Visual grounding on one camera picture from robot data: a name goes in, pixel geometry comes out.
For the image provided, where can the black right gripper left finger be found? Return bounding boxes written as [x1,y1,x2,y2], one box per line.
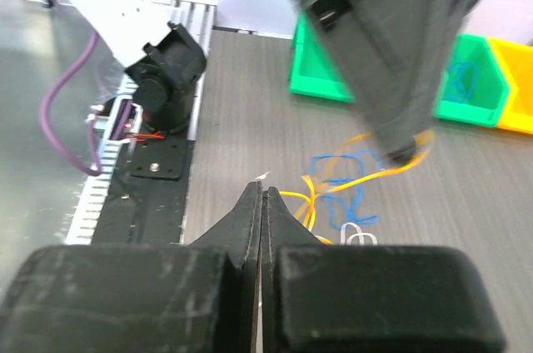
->
[1,181,262,352]

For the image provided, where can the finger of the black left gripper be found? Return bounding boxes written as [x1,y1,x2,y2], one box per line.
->
[296,0,479,163]

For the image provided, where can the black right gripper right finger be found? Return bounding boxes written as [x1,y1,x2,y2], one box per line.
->
[261,188,506,352]

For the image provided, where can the white cable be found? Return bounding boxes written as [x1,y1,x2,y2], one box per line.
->
[340,222,379,246]

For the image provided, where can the yellow cable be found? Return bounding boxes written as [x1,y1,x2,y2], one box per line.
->
[277,128,436,246]

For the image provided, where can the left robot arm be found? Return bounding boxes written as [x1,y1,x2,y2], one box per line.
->
[69,0,479,164]

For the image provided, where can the lower green storage bin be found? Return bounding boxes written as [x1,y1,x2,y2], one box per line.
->
[288,13,356,103]

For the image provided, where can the green storage bin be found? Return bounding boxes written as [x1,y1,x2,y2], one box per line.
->
[288,13,356,103]
[433,34,509,128]

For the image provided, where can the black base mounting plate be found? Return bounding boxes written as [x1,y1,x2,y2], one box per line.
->
[92,133,194,245]

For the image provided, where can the upper green storage bin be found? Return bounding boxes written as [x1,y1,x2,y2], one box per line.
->
[433,34,509,128]

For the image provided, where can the orange storage bin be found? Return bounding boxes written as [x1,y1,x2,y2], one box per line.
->
[488,38,533,134]

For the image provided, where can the white slotted cable duct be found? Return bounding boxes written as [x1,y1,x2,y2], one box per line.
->
[64,0,217,246]

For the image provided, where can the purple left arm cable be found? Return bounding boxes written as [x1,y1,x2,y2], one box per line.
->
[38,32,134,177]

